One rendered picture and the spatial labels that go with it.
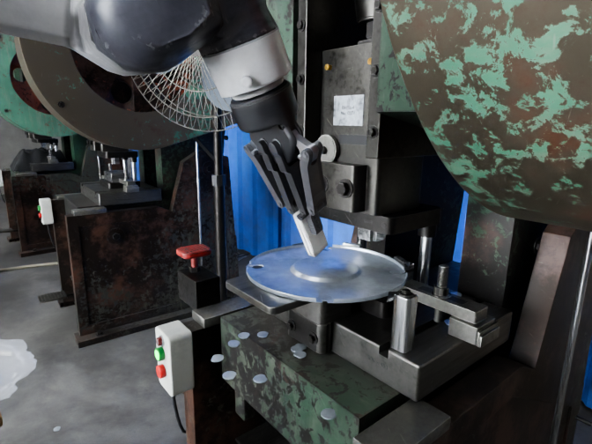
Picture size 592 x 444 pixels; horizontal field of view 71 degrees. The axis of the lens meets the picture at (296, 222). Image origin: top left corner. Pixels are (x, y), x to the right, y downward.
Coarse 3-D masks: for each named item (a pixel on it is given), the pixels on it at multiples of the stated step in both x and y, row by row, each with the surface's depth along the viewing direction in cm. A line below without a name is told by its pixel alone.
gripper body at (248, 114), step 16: (256, 96) 45; (272, 96) 44; (288, 96) 46; (240, 112) 46; (256, 112) 45; (272, 112) 45; (288, 112) 46; (240, 128) 48; (256, 128) 46; (272, 128) 48; (288, 128) 46; (288, 144) 47; (288, 160) 49
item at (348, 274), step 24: (264, 264) 78; (288, 264) 78; (312, 264) 76; (336, 264) 76; (360, 264) 78; (384, 264) 79; (264, 288) 66; (288, 288) 67; (312, 288) 67; (336, 288) 67; (360, 288) 67; (384, 288) 67
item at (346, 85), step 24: (336, 48) 72; (360, 48) 68; (336, 72) 73; (360, 72) 68; (336, 96) 73; (360, 96) 69; (336, 120) 74; (360, 120) 69; (336, 144) 74; (360, 144) 70; (336, 168) 72; (360, 168) 69; (384, 168) 69; (408, 168) 73; (336, 192) 72; (360, 192) 70; (384, 192) 70; (408, 192) 74
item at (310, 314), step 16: (240, 288) 67; (256, 288) 67; (256, 304) 63; (272, 304) 61; (288, 304) 62; (304, 304) 64; (320, 304) 70; (336, 304) 71; (288, 320) 77; (304, 320) 74; (320, 320) 71; (336, 320) 72; (304, 336) 74; (320, 336) 71; (320, 352) 72
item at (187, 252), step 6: (186, 246) 96; (192, 246) 96; (198, 246) 96; (204, 246) 96; (180, 252) 92; (186, 252) 91; (192, 252) 91; (198, 252) 92; (204, 252) 93; (210, 252) 94; (186, 258) 91; (192, 258) 91; (192, 264) 95
